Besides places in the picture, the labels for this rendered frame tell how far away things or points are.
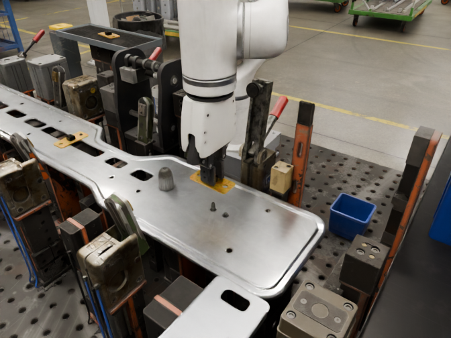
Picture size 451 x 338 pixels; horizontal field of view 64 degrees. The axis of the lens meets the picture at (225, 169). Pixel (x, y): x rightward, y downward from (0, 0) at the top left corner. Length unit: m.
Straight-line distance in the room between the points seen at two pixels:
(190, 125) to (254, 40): 0.16
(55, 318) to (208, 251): 0.48
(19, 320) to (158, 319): 0.51
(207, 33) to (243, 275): 0.37
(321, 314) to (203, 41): 0.39
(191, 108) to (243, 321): 0.32
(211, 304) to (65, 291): 0.55
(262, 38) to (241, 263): 0.35
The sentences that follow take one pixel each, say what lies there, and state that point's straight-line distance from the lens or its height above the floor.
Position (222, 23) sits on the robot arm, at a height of 1.36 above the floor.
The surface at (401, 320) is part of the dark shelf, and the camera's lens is 0.57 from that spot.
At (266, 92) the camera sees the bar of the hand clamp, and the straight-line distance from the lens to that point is 0.72.
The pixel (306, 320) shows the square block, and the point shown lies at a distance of 0.50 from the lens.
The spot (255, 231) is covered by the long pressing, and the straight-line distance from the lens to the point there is 0.68.
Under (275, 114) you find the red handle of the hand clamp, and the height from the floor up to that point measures 1.12.
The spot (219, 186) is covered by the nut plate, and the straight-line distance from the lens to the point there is 0.66.
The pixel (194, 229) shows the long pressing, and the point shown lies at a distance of 0.68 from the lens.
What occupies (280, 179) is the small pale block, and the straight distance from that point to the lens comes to 0.73.
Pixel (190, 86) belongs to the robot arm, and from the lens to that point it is 0.56.
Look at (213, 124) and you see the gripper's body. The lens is 0.58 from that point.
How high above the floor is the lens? 1.47
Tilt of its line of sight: 34 degrees down
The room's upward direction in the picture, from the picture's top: straight up
